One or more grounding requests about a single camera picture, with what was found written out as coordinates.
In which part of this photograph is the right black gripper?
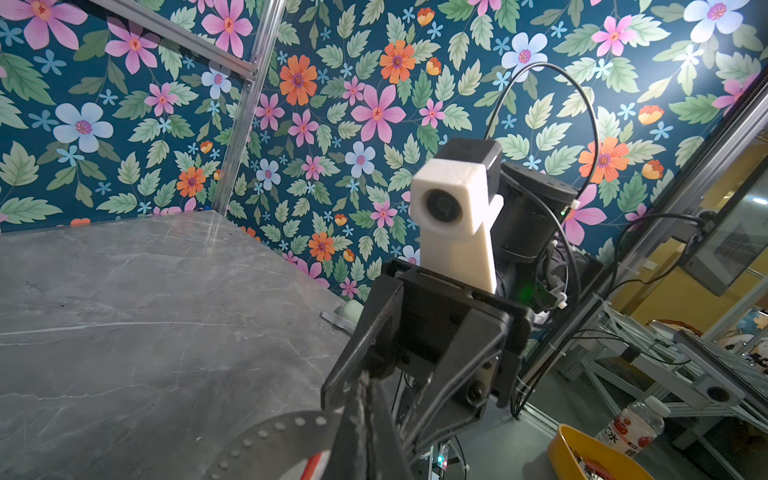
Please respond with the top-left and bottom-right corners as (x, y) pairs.
(320, 259), (533, 456)

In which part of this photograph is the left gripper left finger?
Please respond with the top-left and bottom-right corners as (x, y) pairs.
(321, 374), (375, 480)

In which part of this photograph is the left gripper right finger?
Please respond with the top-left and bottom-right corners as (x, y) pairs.
(368, 379), (413, 480)

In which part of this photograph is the red capped key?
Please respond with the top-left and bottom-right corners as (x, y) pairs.
(300, 453), (323, 480)

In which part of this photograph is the grey yellow keyring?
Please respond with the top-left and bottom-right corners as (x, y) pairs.
(202, 410), (341, 479)

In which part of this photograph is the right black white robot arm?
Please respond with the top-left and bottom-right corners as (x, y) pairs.
(320, 158), (581, 469)

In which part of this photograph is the pale green sponge block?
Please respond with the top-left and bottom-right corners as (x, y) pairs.
(321, 300), (364, 335)

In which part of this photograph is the yellow bowl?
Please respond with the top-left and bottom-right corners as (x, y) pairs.
(547, 424), (653, 480)

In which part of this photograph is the plastic drink bottle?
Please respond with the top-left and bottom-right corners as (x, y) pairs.
(595, 396), (671, 458)

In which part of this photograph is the black monitor screen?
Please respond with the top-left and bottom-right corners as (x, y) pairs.
(682, 172), (767, 296)

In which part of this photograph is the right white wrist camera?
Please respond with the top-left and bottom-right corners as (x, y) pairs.
(410, 138), (504, 293)

